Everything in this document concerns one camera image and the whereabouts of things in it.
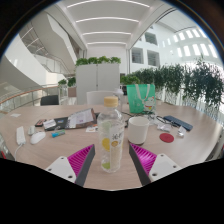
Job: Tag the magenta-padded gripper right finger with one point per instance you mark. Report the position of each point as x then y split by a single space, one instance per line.
161 166

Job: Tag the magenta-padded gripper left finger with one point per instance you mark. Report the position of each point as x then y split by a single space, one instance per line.
63 168

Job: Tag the clear drink bottle yellow cap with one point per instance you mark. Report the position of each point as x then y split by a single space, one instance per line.
110 133

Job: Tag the flat round red coaster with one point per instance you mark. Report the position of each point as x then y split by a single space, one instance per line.
166 137

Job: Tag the blue green tube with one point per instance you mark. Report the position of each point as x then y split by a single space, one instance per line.
58 134

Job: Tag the clear plastic packet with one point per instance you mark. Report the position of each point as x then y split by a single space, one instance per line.
182 132
164 127

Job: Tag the white computer mouse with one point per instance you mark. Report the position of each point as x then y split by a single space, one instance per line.
37 137

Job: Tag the white cup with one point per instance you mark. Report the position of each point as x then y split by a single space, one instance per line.
138 130

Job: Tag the black flat case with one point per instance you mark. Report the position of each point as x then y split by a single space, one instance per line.
60 121

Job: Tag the dark blue keyboard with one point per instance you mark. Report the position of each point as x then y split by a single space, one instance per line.
178 122

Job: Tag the small white charger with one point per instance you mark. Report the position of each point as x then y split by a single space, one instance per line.
31 130

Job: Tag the small dark phone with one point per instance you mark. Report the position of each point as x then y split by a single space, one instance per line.
40 122

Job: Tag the white power strip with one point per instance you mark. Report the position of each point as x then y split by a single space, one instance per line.
20 135

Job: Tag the black chair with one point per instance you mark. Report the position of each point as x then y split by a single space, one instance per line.
49 100

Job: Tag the white paper note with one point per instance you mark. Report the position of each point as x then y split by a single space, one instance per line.
15 115

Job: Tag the green tote bag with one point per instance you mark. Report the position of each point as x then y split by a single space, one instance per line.
140 98

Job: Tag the clear shaker bottle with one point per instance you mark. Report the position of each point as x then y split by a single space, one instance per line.
120 100

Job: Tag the white chair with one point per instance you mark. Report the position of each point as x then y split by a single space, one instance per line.
96 97

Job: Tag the glass balustrade with handrail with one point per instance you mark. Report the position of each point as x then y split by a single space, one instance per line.
23 98

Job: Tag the green plants in planter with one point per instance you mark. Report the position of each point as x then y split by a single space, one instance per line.
71 82

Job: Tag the row of green plants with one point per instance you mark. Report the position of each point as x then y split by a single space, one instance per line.
196 81

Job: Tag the white cabinet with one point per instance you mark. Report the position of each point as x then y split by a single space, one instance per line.
96 81

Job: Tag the green plants atop cabinet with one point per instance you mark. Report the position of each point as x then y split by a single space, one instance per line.
98 60

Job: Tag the ceiling light strips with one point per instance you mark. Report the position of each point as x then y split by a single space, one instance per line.
106 19

